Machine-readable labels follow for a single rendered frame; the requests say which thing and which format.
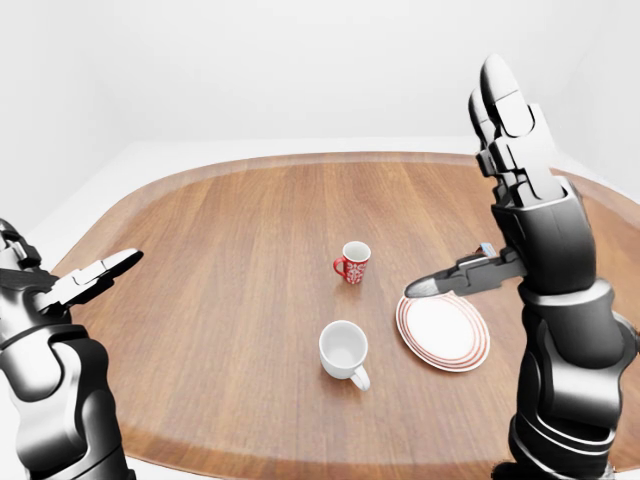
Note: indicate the red patterned mug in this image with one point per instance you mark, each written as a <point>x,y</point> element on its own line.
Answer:
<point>354,270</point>

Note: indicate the white mug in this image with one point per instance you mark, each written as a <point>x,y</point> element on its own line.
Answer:
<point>343,350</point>

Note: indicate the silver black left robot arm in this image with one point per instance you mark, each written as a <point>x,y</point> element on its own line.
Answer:
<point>60,415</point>

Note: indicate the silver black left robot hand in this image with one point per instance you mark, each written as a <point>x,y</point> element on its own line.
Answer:
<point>35,320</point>

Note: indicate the white plate with red rings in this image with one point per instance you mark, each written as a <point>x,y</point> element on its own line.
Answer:
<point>440,330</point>

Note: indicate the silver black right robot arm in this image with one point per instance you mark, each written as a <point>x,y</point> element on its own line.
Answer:
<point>570,380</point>

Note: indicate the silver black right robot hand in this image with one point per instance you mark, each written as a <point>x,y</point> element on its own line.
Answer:
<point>550,240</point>

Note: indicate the small blue orange box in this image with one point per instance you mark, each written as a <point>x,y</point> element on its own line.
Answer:
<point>486,248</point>

